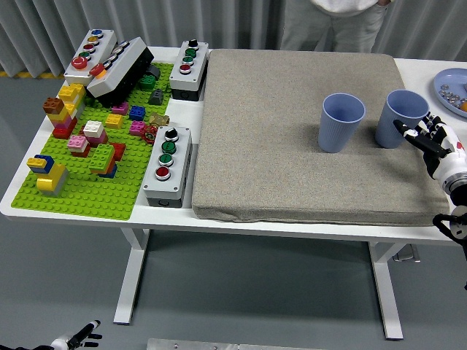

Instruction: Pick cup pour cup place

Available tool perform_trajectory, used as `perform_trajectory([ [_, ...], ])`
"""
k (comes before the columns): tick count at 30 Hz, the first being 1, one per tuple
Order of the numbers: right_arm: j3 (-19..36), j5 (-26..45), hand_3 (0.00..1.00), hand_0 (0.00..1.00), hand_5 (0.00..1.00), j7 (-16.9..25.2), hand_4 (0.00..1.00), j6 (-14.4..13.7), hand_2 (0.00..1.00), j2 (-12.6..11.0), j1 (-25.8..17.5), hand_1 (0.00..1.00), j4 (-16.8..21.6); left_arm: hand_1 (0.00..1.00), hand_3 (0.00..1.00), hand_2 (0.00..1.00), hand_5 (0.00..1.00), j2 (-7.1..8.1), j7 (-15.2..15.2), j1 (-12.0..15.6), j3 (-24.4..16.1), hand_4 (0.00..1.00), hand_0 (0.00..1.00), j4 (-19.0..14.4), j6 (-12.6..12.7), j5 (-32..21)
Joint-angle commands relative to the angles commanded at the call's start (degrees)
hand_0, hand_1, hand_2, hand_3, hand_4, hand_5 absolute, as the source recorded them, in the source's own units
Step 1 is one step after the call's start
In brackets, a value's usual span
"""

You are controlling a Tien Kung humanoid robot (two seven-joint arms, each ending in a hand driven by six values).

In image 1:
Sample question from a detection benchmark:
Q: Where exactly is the brass valve fitting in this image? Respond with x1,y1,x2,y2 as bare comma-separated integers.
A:
148,112,171,128

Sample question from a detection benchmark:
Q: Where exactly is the person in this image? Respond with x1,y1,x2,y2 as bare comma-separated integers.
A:
279,0,397,53

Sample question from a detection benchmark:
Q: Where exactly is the white table leg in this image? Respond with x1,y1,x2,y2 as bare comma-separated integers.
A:
112,227,150,325
366,241,404,342

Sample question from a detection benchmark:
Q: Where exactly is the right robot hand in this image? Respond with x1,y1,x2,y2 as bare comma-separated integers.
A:
393,112,467,183

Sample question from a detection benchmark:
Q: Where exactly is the metal bracket under table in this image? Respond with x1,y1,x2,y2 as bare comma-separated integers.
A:
392,244,421,263

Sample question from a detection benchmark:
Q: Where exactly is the large knob three-button control box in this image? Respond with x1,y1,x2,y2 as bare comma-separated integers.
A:
142,125,193,209

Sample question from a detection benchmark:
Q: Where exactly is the five-button white control box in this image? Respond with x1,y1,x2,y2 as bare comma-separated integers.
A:
63,28,118,88

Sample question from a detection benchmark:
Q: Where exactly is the brown yellow pink red tower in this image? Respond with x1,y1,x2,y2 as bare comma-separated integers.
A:
42,96,80,140

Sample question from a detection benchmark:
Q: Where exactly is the small knob three-button control box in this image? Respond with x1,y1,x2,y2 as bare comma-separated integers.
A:
169,39,210,102

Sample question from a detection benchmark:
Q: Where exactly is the green lego baseplate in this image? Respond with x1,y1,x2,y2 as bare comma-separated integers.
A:
10,61,175,222

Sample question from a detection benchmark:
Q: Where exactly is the green lego brick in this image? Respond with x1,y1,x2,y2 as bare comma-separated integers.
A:
137,74,158,90

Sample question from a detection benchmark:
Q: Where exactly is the silver metal plate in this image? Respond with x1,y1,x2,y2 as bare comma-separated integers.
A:
146,338,329,350

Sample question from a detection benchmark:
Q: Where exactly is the pink white red brick stack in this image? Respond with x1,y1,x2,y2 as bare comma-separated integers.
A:
66,134,92,158

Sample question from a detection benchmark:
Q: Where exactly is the blue ribbed plastic cup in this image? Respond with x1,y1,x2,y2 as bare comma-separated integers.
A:
374,89,431,149
317,93,366,154

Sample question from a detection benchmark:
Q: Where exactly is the green orange blue brick stack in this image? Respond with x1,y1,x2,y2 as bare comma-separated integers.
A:
88,144,118,179

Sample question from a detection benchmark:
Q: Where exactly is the light blue plate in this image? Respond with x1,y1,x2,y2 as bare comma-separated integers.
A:
433,68,467,118

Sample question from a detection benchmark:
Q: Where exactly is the tilted white black control box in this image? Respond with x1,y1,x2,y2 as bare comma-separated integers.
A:
86,36,155,109

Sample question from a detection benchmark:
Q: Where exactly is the grey-brown fabric mat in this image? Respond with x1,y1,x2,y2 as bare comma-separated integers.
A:
192,49,450,227

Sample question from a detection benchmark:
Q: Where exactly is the yellow lego brick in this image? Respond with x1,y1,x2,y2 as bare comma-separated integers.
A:
104,113,125,129

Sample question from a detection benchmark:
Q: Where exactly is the red lego brick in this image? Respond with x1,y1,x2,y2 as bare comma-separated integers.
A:
109,141,127,161

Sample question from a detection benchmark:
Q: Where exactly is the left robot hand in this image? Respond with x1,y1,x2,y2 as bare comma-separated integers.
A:
49,319,103,350

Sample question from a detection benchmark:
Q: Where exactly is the blue yellow grey brick duck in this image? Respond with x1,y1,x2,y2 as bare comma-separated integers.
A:
26,154,70,198

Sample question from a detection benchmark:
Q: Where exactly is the yellow white brick stack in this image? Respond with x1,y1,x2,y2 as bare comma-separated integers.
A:
58,82,88,120

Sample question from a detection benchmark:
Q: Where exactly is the yellow black floor tape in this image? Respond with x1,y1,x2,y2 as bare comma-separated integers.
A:
0,70,66,79

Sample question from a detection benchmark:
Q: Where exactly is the grey pleated curtain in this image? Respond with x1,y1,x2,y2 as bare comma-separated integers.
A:
0,0,467,79

